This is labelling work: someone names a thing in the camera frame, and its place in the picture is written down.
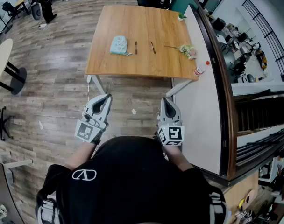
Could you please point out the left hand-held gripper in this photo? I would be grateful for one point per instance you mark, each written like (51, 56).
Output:
(88, 132)

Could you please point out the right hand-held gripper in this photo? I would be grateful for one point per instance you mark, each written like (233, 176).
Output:
(172, 134)

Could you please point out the light green pencil pouch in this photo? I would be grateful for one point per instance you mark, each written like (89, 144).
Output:
(118, 44)

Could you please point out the dark pen with red label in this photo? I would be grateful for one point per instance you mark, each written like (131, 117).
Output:
(153, 47)

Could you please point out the dark brown pen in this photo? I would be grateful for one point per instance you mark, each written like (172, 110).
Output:
(136, 48)

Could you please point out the person's right forearm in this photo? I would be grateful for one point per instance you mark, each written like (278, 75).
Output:
(177, 157)

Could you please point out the person's left forearm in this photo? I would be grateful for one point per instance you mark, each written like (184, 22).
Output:
(81, 154)

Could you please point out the white table leg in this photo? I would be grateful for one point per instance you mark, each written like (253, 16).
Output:
(179, 87)
(98, 84)

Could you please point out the black wristband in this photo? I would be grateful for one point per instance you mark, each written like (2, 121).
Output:
(96, 141)

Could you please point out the white bottle with red label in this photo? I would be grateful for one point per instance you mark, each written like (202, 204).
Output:
(198, 72)

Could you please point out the dark wooden handrail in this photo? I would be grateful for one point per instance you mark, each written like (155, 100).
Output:
(226, 90)

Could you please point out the pale artificial flower bouquet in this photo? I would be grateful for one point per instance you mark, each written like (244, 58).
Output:
(187, 50)

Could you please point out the person's black T-shirt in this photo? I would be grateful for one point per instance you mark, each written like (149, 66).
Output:
(132, 183)

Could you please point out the dark staircase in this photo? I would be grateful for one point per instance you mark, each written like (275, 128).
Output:
(261, 115)

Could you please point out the small potted green plant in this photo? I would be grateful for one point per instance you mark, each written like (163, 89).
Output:
(180, 17)

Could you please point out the white power strip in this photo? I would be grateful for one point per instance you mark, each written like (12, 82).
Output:
(42, 26)

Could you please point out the round white table black base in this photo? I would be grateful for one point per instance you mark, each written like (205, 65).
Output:
(0, 59)

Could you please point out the grey office chair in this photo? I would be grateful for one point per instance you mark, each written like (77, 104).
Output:
(36, 11)

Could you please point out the black metal railing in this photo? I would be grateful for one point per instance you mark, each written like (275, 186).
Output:
(268, 34)

